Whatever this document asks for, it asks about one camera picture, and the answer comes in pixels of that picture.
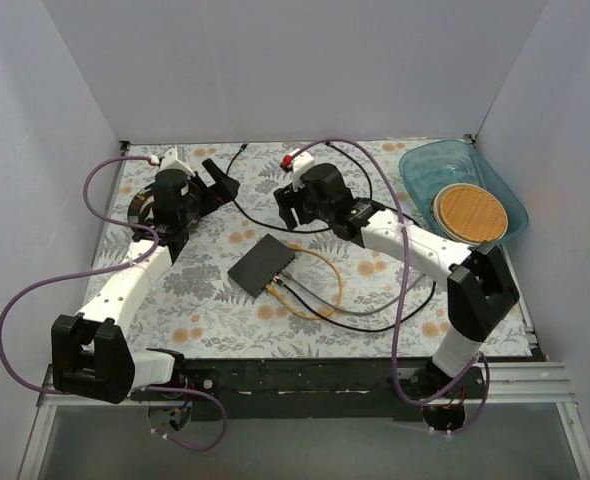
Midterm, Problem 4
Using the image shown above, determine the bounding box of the black network switch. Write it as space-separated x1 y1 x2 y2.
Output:
227 234 295 299

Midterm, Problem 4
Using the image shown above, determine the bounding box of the yellow ethernet cable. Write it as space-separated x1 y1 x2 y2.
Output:
264 243 345 321

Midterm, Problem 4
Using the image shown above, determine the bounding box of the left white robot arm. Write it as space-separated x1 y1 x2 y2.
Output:
51 148 239 404

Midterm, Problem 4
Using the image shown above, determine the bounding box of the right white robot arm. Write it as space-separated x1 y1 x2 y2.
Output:
274 158 520 398

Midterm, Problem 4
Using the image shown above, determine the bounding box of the dark rimmed ceramic plate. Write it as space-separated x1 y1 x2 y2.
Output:
127 184 154 225

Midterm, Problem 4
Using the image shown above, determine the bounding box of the floral table mat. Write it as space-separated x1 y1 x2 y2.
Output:
72 139 534 360

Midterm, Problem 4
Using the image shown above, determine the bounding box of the teal plastic basin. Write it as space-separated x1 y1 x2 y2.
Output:
399 140 529 246

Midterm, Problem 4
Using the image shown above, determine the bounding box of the round woven bamboo tray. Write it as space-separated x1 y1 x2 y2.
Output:
431 183 509 245

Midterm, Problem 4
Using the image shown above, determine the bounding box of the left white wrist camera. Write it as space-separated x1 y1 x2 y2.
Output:
158 147 195 178

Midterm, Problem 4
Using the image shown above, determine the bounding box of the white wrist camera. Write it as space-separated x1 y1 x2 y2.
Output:
280 150 316 191
158 147 195 178

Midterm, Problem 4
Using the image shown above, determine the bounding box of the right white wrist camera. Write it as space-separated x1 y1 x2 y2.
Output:
280 150 316 191

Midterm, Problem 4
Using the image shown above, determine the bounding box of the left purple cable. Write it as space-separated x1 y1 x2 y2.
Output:
0 154 228 453

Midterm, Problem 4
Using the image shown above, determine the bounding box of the purple cable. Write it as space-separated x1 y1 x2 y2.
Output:
287 137 491 435
0 154 228 453

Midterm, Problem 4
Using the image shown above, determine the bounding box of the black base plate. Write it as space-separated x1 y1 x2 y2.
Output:
129 357 486 421

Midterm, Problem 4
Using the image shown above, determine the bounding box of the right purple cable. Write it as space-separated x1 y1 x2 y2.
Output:
287 137 491 435

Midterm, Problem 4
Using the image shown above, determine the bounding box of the aluminium frame rail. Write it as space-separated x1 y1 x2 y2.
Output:
37 363 576 407

